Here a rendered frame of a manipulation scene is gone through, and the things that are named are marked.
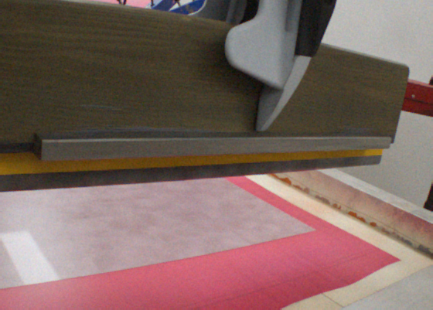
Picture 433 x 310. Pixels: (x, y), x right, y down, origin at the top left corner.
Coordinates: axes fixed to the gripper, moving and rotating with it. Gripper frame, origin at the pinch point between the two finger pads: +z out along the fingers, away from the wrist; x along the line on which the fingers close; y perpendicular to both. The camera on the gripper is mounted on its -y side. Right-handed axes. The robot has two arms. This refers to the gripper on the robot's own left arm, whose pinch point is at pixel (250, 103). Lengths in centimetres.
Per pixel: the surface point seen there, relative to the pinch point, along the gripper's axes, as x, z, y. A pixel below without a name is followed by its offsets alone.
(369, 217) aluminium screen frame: -2.7, 13.0, -25.6
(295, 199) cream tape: -11.5, 13.9, -21.9
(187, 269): -2.5, 14.0, 0.6
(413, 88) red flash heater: -43, 0, -107
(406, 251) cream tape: 4.0, 13.8, -23.5
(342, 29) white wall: -144, -19, -200
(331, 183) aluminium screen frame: -9.4, 11.2, -25.6
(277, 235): -4.7, 13.9, -11.8
